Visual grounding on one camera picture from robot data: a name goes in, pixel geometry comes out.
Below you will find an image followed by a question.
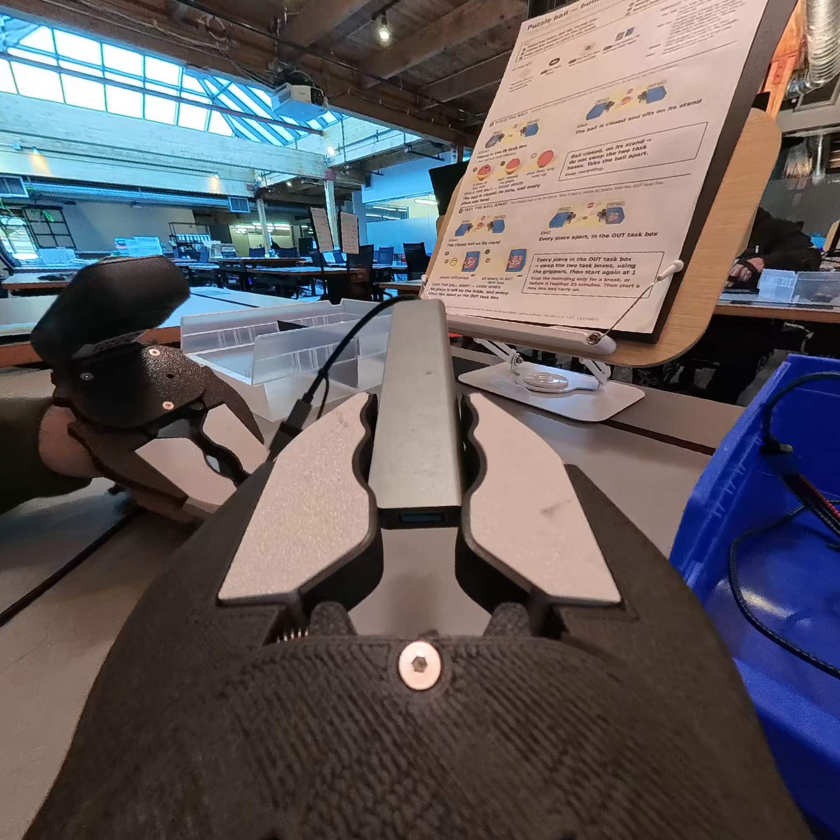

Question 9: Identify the wooden-edged background table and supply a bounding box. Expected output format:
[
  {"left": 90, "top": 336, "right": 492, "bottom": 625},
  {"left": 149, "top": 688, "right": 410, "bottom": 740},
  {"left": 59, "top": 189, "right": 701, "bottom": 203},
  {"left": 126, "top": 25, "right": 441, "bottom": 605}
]
[{"left": 0, "top": 289, "right": 296, "bottom": 368}]

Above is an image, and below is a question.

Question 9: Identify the grey metal usb hub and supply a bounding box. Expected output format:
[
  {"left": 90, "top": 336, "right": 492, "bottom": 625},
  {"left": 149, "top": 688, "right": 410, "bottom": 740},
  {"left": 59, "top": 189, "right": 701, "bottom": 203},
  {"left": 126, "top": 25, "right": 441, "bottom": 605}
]
[{"left": 367, "top": 298, "right": 466, "bottom": 530}]

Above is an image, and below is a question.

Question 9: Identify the silver ventilation duct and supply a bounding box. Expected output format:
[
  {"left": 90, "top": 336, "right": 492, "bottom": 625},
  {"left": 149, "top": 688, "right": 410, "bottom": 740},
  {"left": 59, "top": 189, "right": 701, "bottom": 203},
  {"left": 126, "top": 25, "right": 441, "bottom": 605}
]
[{"left": 784, "top": 0, "right": 840, "bottom": 99}]

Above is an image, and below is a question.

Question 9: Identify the black hub cable with plug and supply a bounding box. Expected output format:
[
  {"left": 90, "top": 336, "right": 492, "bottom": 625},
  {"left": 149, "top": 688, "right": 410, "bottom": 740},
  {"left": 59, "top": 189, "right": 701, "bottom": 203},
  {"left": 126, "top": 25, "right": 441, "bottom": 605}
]
[{"left": 266, "top": 294, "right": 411, "bottom": 460}]

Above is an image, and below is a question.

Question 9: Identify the person's left hand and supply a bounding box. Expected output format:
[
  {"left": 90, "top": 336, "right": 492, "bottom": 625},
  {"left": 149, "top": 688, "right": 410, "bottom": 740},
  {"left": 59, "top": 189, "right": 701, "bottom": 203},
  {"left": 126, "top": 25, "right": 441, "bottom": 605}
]
[{"left": 36, "top": 390, "right": 191, "bottom": 522}]

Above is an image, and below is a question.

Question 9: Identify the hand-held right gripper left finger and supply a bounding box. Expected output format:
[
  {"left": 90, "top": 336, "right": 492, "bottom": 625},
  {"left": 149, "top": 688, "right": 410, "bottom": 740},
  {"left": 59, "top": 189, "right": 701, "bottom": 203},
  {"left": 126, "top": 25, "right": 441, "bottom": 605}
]
[{"left": 218, "top": 392, "right": 385, "bottom": 608}]

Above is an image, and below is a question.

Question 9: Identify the small clear plastic box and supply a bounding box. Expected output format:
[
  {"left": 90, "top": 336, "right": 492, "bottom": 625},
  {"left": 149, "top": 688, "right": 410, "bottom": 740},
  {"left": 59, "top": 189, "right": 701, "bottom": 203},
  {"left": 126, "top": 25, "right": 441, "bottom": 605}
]
[{"left": 755, "top": 268, "right": 840, "bottom": 306}]

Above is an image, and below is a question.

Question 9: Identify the grey desk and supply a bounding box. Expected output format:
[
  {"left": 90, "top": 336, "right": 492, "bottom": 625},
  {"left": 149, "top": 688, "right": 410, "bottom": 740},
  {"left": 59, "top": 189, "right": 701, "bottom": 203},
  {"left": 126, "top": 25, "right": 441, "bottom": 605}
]
[{"left": 0, "top": 357, "right": 746, "bottom": 840}]

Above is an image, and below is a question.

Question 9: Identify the black red braided cable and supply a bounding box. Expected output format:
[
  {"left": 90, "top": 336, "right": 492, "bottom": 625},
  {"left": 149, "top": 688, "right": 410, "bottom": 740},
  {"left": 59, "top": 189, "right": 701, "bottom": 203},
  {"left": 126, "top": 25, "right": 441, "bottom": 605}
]
[{"left": 784, "top": 469, "right": 840, "bottom": 536}]

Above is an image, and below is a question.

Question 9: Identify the wooden document stand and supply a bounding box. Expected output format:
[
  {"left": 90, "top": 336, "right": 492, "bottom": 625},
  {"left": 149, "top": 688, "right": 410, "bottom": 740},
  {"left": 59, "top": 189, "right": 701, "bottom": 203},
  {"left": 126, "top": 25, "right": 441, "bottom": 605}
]
[{"left": 420, "top": 0, "right": 782, "bottom": 422}]

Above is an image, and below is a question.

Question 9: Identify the person's left forearm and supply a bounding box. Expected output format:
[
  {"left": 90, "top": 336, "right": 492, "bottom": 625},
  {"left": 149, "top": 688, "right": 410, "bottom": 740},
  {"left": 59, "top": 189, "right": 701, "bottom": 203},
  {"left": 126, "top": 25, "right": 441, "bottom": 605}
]
[{"left": 0, "top": 394, "right": 93, "bottom": 516}]

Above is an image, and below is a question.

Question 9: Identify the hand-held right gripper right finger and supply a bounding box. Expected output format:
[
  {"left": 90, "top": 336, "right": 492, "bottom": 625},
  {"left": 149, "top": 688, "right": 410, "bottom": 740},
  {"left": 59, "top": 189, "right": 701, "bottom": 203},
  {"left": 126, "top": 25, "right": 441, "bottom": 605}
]
[{"left": 456, "top": 392, "right": 622, "bottom": 608}]

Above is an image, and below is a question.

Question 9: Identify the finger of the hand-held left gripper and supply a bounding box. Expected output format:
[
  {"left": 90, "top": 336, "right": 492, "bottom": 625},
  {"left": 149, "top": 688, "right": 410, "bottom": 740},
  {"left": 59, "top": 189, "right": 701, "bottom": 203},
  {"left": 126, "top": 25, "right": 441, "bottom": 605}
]
[
  {"left": 134, "top": 443, "right": 227, "bottom": 522},
  {"left": 187, "top": 413, "right": 270, "bottom": 492}
]

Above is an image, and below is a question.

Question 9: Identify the black monitor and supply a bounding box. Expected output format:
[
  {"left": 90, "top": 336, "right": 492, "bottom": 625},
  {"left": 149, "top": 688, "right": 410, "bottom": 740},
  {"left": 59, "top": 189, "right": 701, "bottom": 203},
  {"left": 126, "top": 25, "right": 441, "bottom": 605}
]
[{"left": 428, "top": 161, "right": 470, "bottom": 211}]

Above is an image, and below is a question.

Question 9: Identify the blue plastic bin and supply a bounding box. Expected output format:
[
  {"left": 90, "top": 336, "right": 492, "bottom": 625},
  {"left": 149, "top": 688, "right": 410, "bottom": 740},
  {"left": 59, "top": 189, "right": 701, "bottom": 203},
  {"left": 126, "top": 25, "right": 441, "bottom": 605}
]
[{"left": 669, "top": 354, "right": 840, "bottom": 840}]

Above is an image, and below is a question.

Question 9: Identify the clear plastic bin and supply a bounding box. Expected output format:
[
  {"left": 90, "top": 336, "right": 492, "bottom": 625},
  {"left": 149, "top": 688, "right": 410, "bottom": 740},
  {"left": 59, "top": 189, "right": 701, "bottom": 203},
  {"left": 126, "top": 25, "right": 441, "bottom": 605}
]
[{"left": 180, "top": 298, "right": 395, "bottom": 421}]

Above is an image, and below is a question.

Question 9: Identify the white ceiling projector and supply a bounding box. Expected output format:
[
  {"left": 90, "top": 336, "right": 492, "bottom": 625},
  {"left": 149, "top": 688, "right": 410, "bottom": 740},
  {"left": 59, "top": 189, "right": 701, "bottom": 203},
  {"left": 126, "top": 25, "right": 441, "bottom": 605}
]
[{"left": 270, "top": 82, "right": 329, "bottom": 116}]

